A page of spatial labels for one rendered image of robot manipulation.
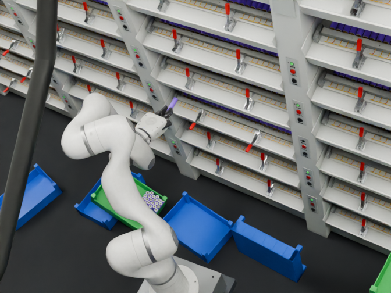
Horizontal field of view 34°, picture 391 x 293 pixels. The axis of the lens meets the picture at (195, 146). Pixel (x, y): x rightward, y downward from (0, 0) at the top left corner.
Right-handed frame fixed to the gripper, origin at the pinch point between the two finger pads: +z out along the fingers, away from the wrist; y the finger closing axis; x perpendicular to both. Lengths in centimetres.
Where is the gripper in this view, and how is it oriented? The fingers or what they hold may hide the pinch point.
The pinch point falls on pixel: (166, 111)
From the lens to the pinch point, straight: 253.3
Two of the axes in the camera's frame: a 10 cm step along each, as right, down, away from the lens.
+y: -8.1, -3.3, 4.8
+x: 1.3, 7.0, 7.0
